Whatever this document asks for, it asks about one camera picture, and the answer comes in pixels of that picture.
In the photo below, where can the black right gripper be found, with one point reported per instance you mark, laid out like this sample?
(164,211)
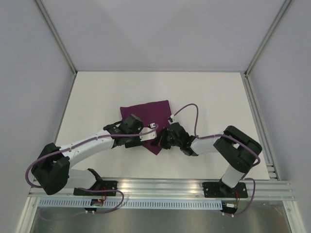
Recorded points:
(166,138)

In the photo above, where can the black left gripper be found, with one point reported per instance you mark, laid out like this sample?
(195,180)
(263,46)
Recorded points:
(137,142)

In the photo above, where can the purple cloth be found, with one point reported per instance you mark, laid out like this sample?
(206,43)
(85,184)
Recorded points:
(153,112)

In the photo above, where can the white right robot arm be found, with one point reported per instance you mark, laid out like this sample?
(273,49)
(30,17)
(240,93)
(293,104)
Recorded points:
(238,149)

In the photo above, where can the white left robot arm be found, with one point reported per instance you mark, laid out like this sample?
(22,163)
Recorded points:
(53,169)

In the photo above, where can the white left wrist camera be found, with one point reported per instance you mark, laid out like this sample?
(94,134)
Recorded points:
(148,133)

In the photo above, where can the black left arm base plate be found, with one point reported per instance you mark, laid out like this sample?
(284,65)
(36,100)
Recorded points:
(99,186)

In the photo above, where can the slotted cable duct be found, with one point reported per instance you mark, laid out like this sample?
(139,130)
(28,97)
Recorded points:
(132,203)

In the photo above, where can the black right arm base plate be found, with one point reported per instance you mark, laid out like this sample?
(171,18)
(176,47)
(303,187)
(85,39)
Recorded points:
(220,190)

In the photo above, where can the aluminium front rail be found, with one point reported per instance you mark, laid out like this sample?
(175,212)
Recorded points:
(191,189)

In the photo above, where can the left aluminium frame post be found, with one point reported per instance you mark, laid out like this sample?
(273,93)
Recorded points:
(53,30)

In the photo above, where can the aluminium frame post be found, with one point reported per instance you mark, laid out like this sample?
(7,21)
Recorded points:
(53,30)
(268,36)

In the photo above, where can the right aluminium frame post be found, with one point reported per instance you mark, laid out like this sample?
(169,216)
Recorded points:
(268,36)

